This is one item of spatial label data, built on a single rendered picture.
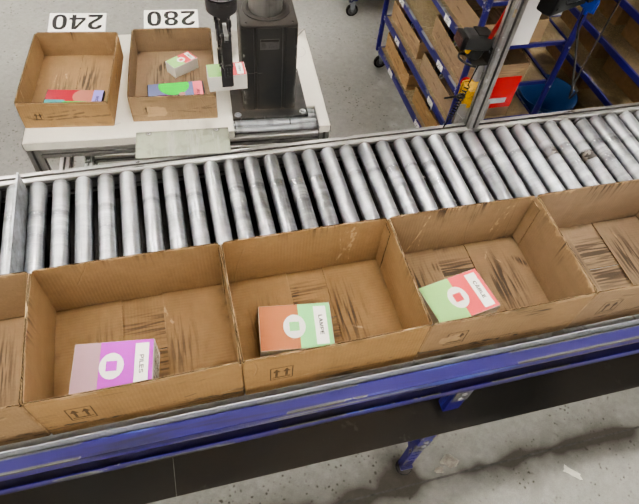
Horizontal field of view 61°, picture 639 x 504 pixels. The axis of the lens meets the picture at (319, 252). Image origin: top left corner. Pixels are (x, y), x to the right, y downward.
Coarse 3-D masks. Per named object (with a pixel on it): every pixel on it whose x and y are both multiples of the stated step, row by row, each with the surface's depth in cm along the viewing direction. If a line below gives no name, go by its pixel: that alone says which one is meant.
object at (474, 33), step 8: (456, 32) 170; (464, 32) 168; (472, 32) 168; (480, 32) 169; (488, 32) 170; (456, 40) 171; (464, 40) 167; (472, 40) 168; (480, 40) 168; (488, 40) 169; (464, 48) 170; (472, 48) 170; (480, 48) 171; (488, 48) 172; (472, 56) 175; (480, 56) 176
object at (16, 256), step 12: (24, 192) 162; (24, 204) 160; (12, 216) 150; (24, 216) 158; (12, 228) 147; (24, 228) 157; (12, 240) 145; (24, 240) 155; (12, 252) 144; (24, 252) 153; (12, 264) 142
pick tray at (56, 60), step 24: (48, 48) 197; (72, 48) 198; (96, 48) 199; (120, 48) 198; (24, 72) 180; (48, 72) 193; (72, 72) 194; (96, 72) 195; (120, 72) 195; (24, 96) 178; (24, 120) 175; (48, 120) 176; (72, 120) 177; (96, 120) 179
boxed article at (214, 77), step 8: (216, 64) 145; (240, 64) 145; (208, 72) 142; (216, 72) 143; (240, 72) 143; (208, 80) 144; (216, 80) 143; (240, 80) 144; (216, 88) 145; (224, 88) 145; (232, 88) 146; (240, 88) 146
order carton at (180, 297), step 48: (48, 288) 118; (96, 288) 122; (144, 288) 127; (192, 288) 131; (48, 336) 117; (96, 336) 122; (144, 336) 124; (192, 336) 124; (48, 384) 112; (144, 384) 101; (192, 384) 106; (240, 384) 113
